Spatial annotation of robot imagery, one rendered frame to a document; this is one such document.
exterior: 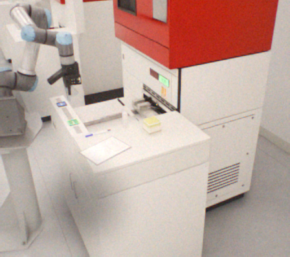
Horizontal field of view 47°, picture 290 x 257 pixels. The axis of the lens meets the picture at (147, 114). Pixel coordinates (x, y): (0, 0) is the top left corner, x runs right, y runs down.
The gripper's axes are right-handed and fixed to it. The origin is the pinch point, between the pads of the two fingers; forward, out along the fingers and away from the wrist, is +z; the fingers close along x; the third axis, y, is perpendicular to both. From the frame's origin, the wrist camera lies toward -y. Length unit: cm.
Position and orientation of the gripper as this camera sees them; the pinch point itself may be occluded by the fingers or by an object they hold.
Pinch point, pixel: (68, 99)
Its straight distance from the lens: 185.8
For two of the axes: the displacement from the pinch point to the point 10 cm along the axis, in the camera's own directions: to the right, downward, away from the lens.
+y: 8.9, -2.2, 3.9
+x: -4.5, -4.1, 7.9
